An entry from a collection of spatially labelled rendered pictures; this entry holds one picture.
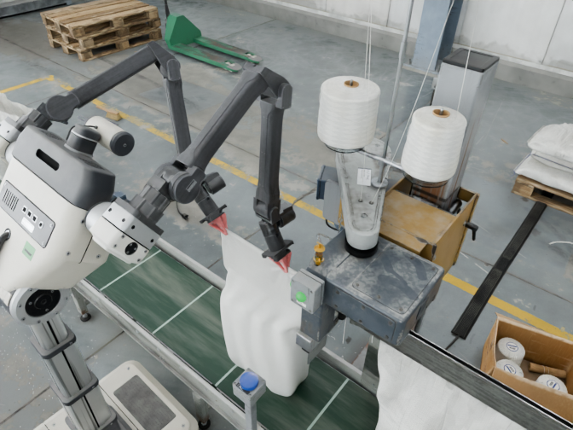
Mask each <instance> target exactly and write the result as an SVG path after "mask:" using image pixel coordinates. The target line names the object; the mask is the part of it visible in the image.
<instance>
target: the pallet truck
mask: <svg viewBox="0 0 573 430"><path fill-rule="evenodd" d="M164 2H165V14H166V19H165V41H166V43H167V45H168V48H169V49H172V50H175V51H176V52H179V53H182V54H185V55H188V56H191V57H193V58H196V59H198V60H201V61H205V62H207V63H210V64H212V65H215V66H218V67H221V68H223V69H224V70H229V71H230V72H238V70H240V69H241V70H242V67H241V65H239V64H238V63H236V62H234V61H231V60H228V59H226V58H223V57H221V56H218V55H213V54H211V53H208V52H205V51H203V50H200V49H196V48H194V47H191V46H188V45H187V44H191V43H197V44H200V45H203V46H205V47H208V48H211V49H215V50H218V51H221V52H223V53H226V54H229V55H233V56H236V57H239V58H241V59H244V60H245V61H249V62H250V63H253V62H254V63H259V62H260V61H262V60H263V58H262V57H261V56H259V55H257V54H255V53H252V52H251V51H248V50H245V49H241V48H237V47H234V46H232V45H229V44H225V43H222V42H219V41H216V40H213V39H210V38H206V37H203V36H202V35H201V31H200V29H198V28H197V27H196V26H195V25H194V24H193V23H192V22H191V21H190V20H188V19H187V18H186V17H185V16H184V15H180V14H178V13H171V14H170V11H169V8H168V4H167V0H164ZM224 62H226V63H224Z"/></svg>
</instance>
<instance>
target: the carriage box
mask: <svg viewBox="0 0 573 430"><path fill-rule="evenodd" d="M411 184H412V183H411V182H409V181H408V180H407V179H406V178H405V177H402V178H401V179H400V180H399V181H398V182H397V183H396V184H395V185H393V186H392V187H391V188H390V189H389V190H388V191H387V192H386V193H385V201H384V206H383V212H382V218H381V221H383V222H385V223H387V224H389V225H391V226H394V227H396V228H398V229H400V230H402V231H404V232H406V233H409V234H410V235H413V236H415V237H417V238H419V239H421V240H422V241H426V242H427V244H426V246H425V247H424V248H423V249H422V251H421V252H420V257H422V258H424V259H427V260H429V261H431V262H432V263H434V264H437V265H439V266H441V267H443V268H444V270H445V272H444V275H443V277H444V276H445V275H446V274H447V272H448V271H449V269H450V268H451V267H452V265H453V266H454V265H455V264H456V262H457V259H458V257H459V254H460V250H461V247H462V245H463V242H464V240H465V237H466V232H467V230H468V228H467V227H465V226H463V224H464V222H465V221H467V222H471V220H472V215H473V213H474V210H475V208H476V205H477V203H478V198H479V196H480V194H479V193H478V192H476V193H475V192H473V191H471V190H469V189H465V188H462V187H460V189H459V192H458V194H457V197H458V199H459V200H455V201H454V202H453V203H452V205H451V206H450V207H449V208H448V209H447V210H446V211H445V210H443V209H441V208H439V207H440V206H439V205H438V204H437V203H434V202H432V201H429V200H427V199H424V198H422V197H420V196H418V195H415V194H413V195H412V196H411V195H409V192H410V189H411ZM461 200H463V201H465V202H467V203H466V205H465V206H464V207H463V208H462V210H461V211H460V212H459V213H458V214H457V215H455V213H456V212H457V211H458V210H459V209H460V207H461V206H462V201H461Z"/></svg>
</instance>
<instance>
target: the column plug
mask: <svg viewBox="0 0 573 430"><path fill-rule="evenodd" d="M468 54H469V57H468ZM467 58H468V61H467ZM499 59H500V57H499V56H496V55H490V54H485V53H482V52H478V51H475V50H471V49H470V53H469V49H465V48H459V49H457V50H456V51H454V52H453V53H451V54H450V55H448V56H446V57H444V58H443V62H444V63H448V64H450V65H454V66H457V67H463V68H466V69H470V70H473V71H476V72H480V73H484V72H485V71H486V70H488V69H489V68H490V67H492V66H493V65H494V64H495V63H496V62H497V61H498V60H499ZM466 63H467V65H466Z"/></svg>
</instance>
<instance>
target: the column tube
mask: <svg viewBox="0 0 573 430"><path fill-rule="evenodd" d="M498 63H499V62H498V61H497V62H496V63H495V64H494V65H493V66H492V67H490V68H489V69H488V70H486V71H485V72H484V73H480V72H476V71H473V70H470V69H465V68H463V67H457V66H454V65H450V64H448V63H444V62H443V63H442V65H441V68H440V72H439V76H438V80H437V86H436V90H435V94H434V97H433V101H432V106H442V107H446V108H451V109H453V110H455V111H457V110H458V112H459V113H461V114H462V115H463V116H464V117H465V118H466V129H465V134H464V138H463V142H462V145H461V149H460V157H459V162H458V165H457V168H456V172H455V174H454V175H453V176H452V177H451V178H450V179H449V181H448V182H447V183H446V184H445V185H443V186H442V187H439V188H424V187H420V186H417V185H415V184H414V185H413V188H412V192H411V196H412V195H413V194H415V195H418V196H420V197H422V198H424V199H427V200H429V201H432V202H434V203H437V204H438V205H439V206H440V207H439V208H441V209H443V210H445V211H446V210H447V209H448V208H449V207H450V206H451V205H452V203H453V202H454V201H455V200H456V197H457V194H458V192H459V189H460V184H461V181H462V178H463V176H464V173H465V169H466V165H467V162H468V160H469V156H470V153H471V151H472V145H473V143H474V140H475V137H476V135H477V131H478V127H479V124H480V121H481V118H482V115H483V111H484V108H485V104H486V101H487V99H488V96H489V91H490V88H491V85H492V83H493V80H494V76H495V72H496V69H497V66H498ZM465 72H466V74H465ZM464 76H465V78H464ZM463 80H464V83H463ZM462 85H463V87H462ZM461 89H462V91H461ZM460 93H461V95H460ZM459 102H460V104H459ZM458 106H459V109H458ZM462 147H463V148H462Z"/></svg>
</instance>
